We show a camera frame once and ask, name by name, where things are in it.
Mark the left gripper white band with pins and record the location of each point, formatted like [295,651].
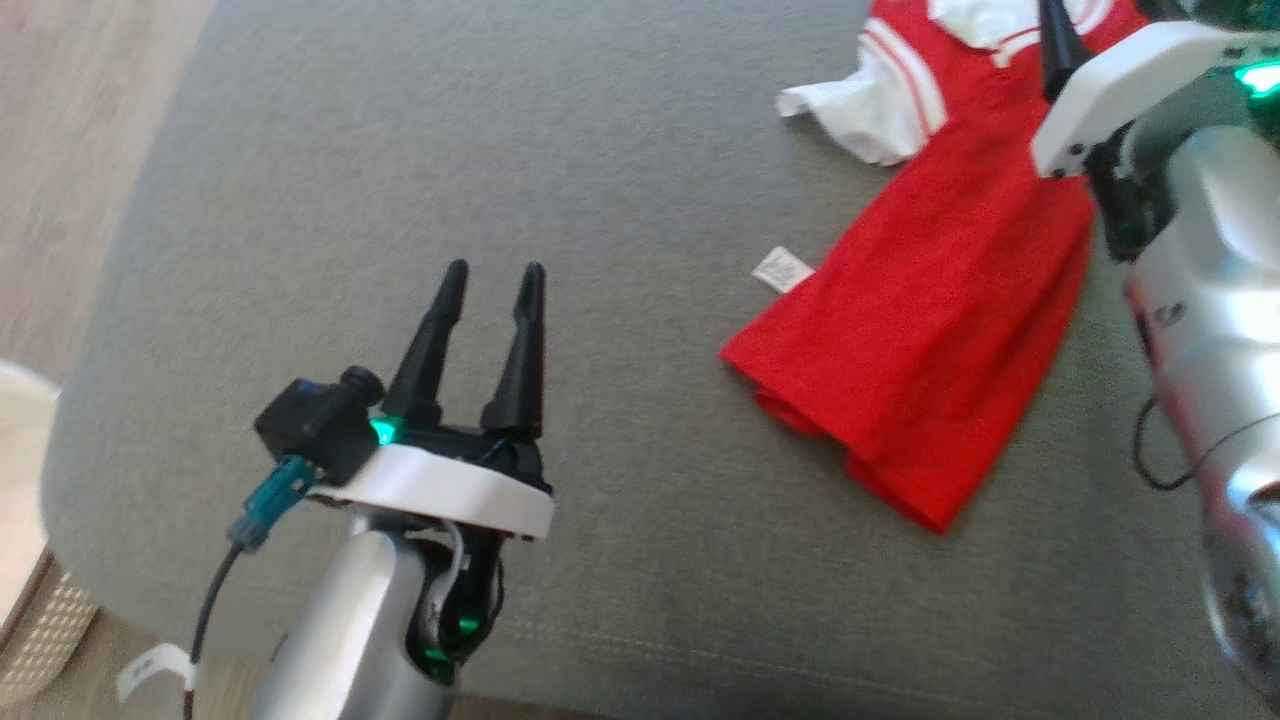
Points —
[440,485]

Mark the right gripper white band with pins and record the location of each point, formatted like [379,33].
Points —
[1120,90]

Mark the red white basketball jersey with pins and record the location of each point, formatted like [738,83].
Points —
[950,300]

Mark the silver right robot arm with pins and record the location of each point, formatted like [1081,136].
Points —
[1220,330]

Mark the large grey sofa chaise cushion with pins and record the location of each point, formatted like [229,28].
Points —
[600,200]

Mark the white perforated laundry basket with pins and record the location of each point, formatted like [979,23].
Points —
[30,600]

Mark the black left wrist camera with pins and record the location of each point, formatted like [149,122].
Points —
[315,420]

